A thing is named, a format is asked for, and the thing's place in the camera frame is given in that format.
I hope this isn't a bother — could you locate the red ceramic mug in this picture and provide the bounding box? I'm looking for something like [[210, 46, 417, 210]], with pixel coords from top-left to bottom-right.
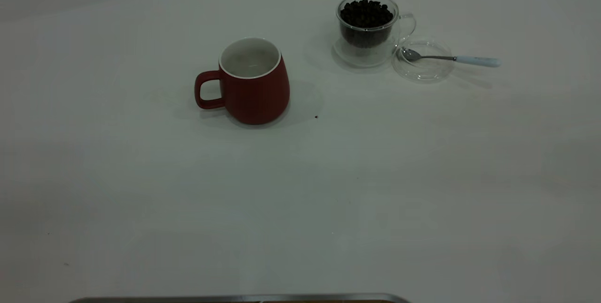
[[194, 36, 290, 125]]

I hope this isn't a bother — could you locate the clear glass cup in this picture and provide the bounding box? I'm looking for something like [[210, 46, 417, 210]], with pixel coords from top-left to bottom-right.
[[331, 0, 417, 69]]

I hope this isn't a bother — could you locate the clear glass saucer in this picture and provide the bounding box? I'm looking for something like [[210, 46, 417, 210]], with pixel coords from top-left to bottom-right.
[[392, 39, 455, 83]]

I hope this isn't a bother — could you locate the steel spoon with white handle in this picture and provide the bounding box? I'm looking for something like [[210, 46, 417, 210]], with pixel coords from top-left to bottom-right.
[[401, 48, 502, 68]]

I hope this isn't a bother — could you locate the coffee beans heap in glass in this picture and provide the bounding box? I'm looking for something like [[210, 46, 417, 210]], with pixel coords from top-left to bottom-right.
[[340, 0, 394, 49]]

